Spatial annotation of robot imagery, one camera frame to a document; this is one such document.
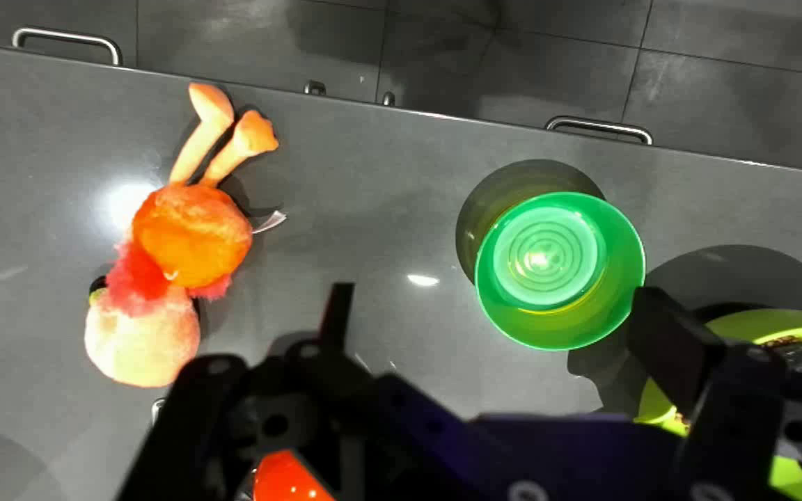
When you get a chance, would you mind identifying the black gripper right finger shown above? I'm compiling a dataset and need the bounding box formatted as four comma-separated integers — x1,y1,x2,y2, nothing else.
624,285,729,422

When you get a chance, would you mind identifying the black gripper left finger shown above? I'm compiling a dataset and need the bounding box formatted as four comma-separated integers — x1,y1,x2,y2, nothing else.
314,282,358,350

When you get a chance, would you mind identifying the green plastic bowl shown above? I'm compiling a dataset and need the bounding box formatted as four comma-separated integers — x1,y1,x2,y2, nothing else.
470,189,648,354

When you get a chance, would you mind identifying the orange toy tomato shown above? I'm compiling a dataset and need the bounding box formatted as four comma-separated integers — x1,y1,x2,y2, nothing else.
251,449,337,501

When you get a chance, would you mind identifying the orange pink plush toy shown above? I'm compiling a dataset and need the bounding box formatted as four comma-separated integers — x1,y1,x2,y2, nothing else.
80,82,289,390

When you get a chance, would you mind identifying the lime green bowl with handle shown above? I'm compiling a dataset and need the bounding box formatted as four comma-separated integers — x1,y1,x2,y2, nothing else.
633,306,802,501

